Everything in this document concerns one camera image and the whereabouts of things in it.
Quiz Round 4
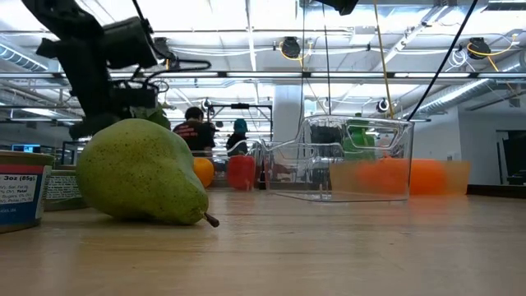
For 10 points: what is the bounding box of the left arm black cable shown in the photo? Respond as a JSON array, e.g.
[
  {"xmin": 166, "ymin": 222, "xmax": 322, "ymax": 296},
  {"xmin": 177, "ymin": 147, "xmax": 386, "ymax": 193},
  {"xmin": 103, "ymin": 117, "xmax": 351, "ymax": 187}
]
[{"xmin": 131, "ymin": 0, "xmax": 213, "ymax": 90}]

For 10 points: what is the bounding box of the black ceiling cable reel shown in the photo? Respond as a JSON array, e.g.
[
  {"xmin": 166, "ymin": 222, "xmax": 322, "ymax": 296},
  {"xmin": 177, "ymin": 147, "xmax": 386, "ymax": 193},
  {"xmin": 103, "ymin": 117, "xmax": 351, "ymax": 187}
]
[
  {"xmin": 152, "ymin": 36, "xmax": 180, "ymax": 69},
  {"xmin": 280, "ymin": 36, "xmax": 302, "ymax": 60},
  {"xmin": 467, "ymin": 37, "xmax": 492, "ymax": 61}
]

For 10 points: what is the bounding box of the person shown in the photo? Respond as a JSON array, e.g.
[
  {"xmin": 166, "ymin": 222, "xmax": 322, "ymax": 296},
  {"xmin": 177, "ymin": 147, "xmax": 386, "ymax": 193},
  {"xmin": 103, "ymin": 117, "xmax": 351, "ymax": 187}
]
[
  {"xmin": 224, "ymin": 118, "xmax": 250, "ymax": 157},
  {"xmin": 172, "ymin": 106, "xmax": 217, "ymax": 158}
]

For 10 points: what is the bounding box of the green potted plant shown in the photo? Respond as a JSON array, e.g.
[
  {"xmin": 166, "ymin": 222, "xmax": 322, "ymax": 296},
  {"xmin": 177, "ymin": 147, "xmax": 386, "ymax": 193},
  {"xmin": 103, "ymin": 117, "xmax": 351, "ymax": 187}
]
[{"xmin": 131, "ymin": 104, "xmax": 173, "ymax": 131}]

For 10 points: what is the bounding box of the red bell pepper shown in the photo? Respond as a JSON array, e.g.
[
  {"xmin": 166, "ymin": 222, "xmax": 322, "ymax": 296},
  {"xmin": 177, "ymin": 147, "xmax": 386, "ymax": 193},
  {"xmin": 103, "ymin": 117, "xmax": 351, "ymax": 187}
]
[{"xmin": 226, "ymin": 155, "xmax": 258, "ymax": 192}]

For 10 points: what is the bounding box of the dark desk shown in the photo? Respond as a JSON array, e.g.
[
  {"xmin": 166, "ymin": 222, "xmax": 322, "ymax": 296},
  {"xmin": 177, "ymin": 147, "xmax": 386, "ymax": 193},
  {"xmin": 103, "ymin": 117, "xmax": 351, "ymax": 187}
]
[{"xmin": 467, "ymin": 183, "xmax": 526, "ymax": 197}]

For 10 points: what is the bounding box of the yellow cable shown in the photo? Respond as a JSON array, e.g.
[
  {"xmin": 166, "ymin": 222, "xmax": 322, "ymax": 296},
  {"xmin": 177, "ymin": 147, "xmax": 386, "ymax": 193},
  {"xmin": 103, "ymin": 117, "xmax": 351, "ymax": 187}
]
[{"xmin": 372, "ymin": 0, "xmax": 395, "ymax": 120}]

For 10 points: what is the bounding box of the green plastic bottle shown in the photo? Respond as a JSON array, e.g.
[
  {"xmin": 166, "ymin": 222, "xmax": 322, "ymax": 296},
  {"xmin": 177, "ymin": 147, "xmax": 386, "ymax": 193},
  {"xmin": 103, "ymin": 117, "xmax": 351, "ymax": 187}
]
[{"xmin": 343, "ymin": 113, "xmax": 377, "ymax": 161}]

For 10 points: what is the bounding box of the black metal rack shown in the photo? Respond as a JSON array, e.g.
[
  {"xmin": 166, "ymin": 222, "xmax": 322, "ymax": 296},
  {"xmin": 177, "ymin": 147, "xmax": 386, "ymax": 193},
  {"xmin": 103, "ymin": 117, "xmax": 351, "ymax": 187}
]
[{"xmin": 205, "ymin": 102, "xmax": 275, "ymax": 143}]

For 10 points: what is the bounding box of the computer monitor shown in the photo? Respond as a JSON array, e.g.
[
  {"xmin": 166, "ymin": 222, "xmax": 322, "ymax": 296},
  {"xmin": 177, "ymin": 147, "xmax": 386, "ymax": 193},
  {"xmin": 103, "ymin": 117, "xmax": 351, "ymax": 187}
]
[{"xmin": 11, "ymin": 143, "xmax": 41, "ymax": 154}]

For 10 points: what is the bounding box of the tall can blue pink label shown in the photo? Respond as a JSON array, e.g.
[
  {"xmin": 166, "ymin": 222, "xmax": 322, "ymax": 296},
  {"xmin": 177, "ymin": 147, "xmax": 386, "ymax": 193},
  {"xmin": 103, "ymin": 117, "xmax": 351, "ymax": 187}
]
[{"xmin": 0, "ymin": 150, "xmax": 54, "ymax": 234}]

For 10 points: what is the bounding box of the orange translucent plastic tray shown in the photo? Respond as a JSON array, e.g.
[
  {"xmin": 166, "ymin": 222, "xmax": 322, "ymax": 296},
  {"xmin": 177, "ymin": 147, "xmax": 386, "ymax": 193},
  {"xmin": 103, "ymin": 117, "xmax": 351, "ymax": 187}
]
[{"xmin": 328, "ymin": 159, "xmax": 473, "ymax": 197}]

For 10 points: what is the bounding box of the orange fruit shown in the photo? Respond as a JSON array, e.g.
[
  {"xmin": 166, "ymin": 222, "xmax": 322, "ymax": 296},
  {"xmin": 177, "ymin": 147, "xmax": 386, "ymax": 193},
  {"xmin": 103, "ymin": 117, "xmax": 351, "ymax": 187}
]
[{"xmin": 192, "ymin": 157, "xmax": 215, "ymax": 189}]

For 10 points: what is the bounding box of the green speckled pear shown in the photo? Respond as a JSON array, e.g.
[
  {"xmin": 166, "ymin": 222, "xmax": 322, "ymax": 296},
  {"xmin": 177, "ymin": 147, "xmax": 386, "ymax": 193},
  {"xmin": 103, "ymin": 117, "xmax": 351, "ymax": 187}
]
[{"xmin": 76, "ymin": 118, "xmax": 221, "ymax": 229}]

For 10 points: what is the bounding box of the black hanging cable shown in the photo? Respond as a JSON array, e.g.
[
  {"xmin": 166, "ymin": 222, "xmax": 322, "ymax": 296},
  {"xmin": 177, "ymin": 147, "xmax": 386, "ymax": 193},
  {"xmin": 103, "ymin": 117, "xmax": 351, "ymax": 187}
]
[{"xmin": 406, "ymin": 0, "xmax": 480, "ymax": 123}]

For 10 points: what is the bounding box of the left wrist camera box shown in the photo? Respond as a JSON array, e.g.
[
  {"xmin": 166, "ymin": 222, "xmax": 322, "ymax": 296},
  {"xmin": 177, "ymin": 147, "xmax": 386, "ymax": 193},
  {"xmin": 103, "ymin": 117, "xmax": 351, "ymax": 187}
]
[{"xmin": 102, "ymin": 16, "xmax": 159, "ymax": 69}]

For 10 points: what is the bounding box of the gold can green label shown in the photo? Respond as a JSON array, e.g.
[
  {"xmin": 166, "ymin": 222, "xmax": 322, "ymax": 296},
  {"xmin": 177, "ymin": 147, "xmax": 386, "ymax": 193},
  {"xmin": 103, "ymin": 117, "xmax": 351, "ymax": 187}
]
[{"xmin": 44, "ymin": 169, "xmax": 90, "ymax": 212}]

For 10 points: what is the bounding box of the silver ventilation duct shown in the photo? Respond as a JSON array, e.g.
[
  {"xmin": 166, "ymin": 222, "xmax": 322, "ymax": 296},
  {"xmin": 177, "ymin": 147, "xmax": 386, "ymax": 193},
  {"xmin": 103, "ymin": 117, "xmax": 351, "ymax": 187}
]
[{"xmin": 410, "ymin": 77, "xmax": 526, "ymax": 114}]

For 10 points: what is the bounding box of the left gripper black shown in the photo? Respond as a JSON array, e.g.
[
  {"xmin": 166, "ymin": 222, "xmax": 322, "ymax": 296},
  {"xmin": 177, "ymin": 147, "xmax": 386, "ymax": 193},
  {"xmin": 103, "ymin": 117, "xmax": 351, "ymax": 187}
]
[{"xmin": 35, "ymin": 36, "xmax": 161, "ymax": 141}]

